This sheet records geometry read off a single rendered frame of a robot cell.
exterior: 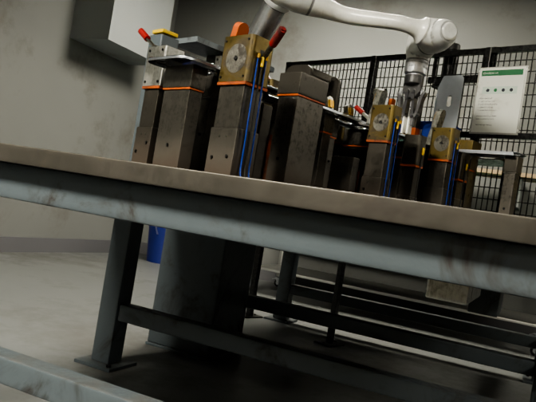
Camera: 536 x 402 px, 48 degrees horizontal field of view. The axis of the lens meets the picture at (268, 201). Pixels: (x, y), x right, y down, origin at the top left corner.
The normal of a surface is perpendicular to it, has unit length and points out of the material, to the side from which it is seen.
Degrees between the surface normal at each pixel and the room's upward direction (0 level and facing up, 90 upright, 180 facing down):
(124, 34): 90
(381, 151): 90
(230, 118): 90
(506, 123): 90
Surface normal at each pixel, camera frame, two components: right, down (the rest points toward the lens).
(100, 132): 0.90, 0.14
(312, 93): 0.71, 0.11
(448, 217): -0.41, -0.08
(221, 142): -0.69, -0.12
